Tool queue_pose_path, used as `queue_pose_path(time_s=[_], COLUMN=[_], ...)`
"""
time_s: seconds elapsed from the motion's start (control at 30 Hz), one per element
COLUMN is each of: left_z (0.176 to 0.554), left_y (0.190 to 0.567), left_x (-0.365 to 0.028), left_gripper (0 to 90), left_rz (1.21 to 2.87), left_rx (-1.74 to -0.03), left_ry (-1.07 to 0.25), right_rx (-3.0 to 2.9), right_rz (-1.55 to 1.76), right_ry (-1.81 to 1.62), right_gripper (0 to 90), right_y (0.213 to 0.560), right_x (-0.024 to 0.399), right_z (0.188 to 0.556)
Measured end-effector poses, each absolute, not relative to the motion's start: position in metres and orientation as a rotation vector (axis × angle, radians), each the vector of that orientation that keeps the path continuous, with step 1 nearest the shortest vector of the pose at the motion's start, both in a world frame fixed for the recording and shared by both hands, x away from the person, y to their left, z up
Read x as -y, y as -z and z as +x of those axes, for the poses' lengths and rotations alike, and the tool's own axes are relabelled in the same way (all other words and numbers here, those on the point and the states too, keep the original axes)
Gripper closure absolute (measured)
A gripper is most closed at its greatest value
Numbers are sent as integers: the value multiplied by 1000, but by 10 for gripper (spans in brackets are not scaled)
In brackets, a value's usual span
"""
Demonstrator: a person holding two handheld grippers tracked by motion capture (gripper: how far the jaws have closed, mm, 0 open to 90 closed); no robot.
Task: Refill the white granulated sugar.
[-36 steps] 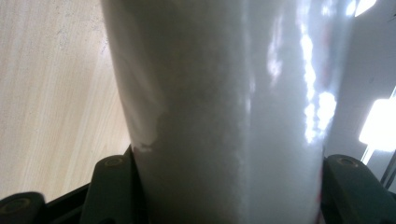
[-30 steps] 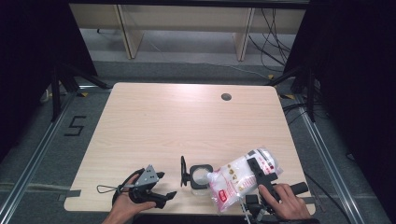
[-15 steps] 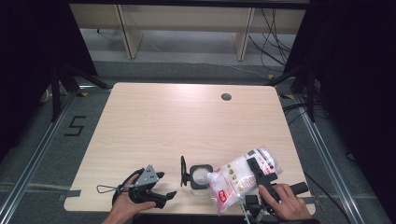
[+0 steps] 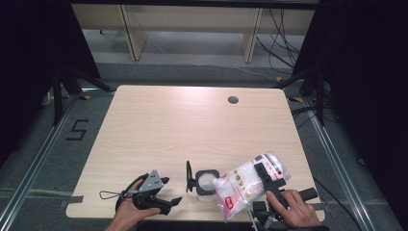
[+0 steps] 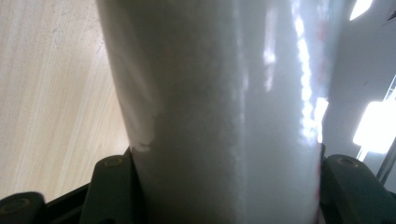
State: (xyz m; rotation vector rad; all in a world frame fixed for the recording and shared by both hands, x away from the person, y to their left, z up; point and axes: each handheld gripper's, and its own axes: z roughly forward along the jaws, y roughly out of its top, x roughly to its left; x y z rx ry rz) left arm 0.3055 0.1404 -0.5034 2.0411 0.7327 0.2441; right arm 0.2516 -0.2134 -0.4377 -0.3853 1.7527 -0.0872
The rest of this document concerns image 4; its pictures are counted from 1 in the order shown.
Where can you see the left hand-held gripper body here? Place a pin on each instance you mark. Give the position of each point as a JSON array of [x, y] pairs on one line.
[[150, 184]]

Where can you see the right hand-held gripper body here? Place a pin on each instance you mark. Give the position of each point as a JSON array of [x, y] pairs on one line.
[[263, 215]]

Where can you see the black hinged jar lid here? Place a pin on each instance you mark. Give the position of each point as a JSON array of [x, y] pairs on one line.
[[189, 176]]

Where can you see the clear bag of white granules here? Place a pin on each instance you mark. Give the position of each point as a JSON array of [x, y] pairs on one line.
[[243, 189]]

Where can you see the square glass jar black rim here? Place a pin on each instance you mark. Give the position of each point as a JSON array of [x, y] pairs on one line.
[[205, 181]]

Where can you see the person's left hand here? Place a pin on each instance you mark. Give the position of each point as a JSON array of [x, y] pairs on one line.
[[128, 211]]

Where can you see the person's right hand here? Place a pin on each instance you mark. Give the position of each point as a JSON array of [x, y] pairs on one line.
[[300, 213]]

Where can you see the grey tape strip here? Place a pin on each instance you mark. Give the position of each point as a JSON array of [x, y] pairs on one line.
[[72, 200]]

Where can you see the yellow tape piece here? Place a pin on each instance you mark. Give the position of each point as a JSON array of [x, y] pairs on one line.
[[279, 78], [85, 97], [296, 99]]

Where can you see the round grey table grommet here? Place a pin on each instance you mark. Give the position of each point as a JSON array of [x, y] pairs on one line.
[[233, 99]]

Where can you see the black metal stand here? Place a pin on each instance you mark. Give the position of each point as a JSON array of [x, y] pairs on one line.
[[319, 96], [57, 96]]

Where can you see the black curtain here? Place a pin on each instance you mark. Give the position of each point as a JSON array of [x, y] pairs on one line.
[[365, 80], [29, 64]]

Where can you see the aluminium floor rail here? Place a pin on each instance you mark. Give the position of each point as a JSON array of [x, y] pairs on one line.
[[340, 170], [35, 166]]

